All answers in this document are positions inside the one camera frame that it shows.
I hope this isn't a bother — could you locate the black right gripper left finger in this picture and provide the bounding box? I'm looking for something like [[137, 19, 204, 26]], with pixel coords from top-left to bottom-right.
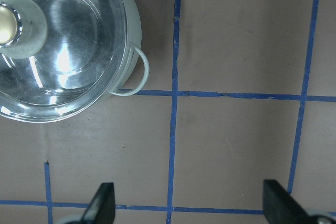
[[81, 183, 116, 224]]

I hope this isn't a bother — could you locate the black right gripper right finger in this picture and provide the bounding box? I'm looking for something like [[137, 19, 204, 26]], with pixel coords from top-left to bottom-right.
[[263, 179, 311, 224]]

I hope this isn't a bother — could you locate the glass pot lid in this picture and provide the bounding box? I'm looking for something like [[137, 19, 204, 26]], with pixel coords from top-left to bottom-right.
[[1, 0, 127, 123]]

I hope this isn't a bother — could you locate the white steel cooking pot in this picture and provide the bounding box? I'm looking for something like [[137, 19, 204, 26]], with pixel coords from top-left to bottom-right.
[[108, 0, 150, 97]]

